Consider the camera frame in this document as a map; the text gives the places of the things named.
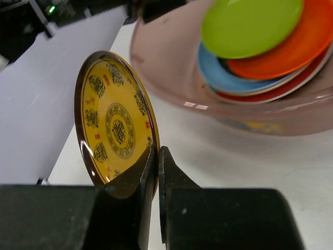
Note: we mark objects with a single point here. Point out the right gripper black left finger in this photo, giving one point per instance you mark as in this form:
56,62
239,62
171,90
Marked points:
112,216

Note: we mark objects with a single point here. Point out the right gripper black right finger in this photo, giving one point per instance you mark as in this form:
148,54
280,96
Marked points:
193,217

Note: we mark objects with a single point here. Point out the yellow patterned brown-rimmed plate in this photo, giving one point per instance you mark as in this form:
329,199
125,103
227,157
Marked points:
115,123

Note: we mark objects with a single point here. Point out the light blue plastic plate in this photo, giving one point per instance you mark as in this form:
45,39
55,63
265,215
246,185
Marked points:
222,80

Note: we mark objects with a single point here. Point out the red plate with teal flower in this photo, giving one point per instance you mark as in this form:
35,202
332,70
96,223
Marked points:
308,74

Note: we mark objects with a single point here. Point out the lime green plastic plate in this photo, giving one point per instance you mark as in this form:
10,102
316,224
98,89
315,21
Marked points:
242,29

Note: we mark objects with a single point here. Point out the orange plastic plate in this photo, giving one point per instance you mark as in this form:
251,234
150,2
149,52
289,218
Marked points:
312,35

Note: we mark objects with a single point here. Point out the pink translucent plastic bin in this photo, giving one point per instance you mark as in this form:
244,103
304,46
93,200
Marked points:
163,54

